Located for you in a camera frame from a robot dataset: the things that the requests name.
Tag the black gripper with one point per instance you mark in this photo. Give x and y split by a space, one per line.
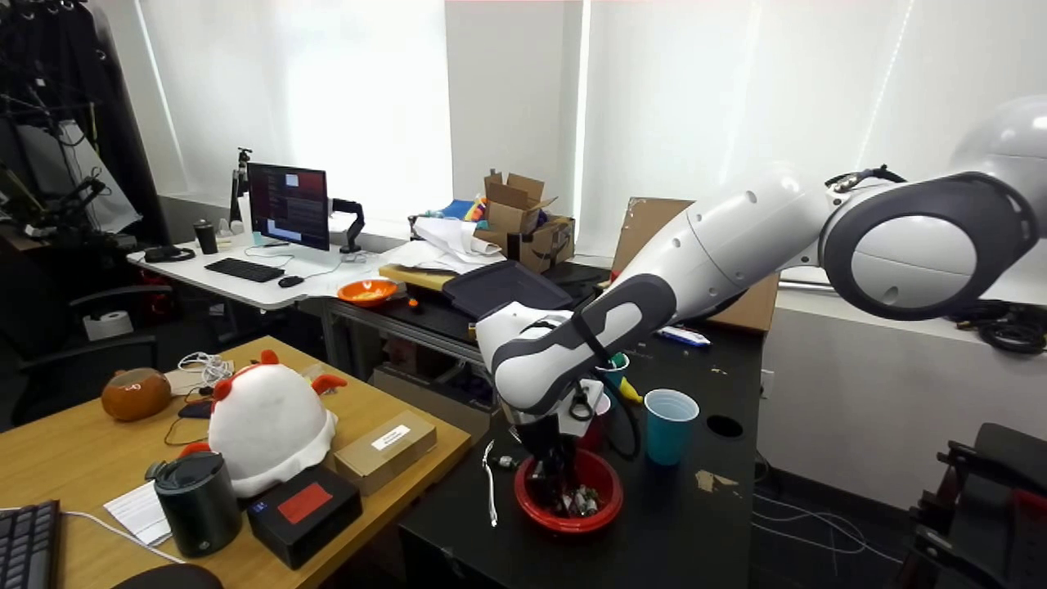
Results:
556 438

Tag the sweets pile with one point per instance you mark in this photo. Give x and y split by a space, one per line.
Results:
580 502

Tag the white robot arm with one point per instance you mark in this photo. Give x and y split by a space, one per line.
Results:
908 250

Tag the red paper cup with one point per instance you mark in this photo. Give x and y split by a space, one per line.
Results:
597 434

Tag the empty blue cup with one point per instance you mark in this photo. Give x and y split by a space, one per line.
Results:
670 421

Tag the red plastic bowl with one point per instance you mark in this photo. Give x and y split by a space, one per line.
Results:
538 488

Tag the yellow toy banana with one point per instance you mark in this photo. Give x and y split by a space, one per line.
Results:
630 392

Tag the tan flat box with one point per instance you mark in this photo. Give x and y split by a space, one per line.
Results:
388 450

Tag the orange bowl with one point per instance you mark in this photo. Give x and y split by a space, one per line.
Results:
368 292

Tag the large flat cardboard sheet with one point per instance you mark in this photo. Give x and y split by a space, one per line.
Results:
649 214

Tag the cardboard box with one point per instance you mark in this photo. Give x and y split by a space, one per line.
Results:
523 224

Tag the black box red label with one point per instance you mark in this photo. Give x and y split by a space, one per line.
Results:
303 515

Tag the white plush chicken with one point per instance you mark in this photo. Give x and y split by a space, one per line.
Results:
268 422

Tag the black cylinder speaker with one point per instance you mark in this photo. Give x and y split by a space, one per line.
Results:
199 502

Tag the computer monitor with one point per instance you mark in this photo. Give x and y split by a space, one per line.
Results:
290 205

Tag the black keyboard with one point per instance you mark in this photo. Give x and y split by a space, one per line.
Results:
245 269

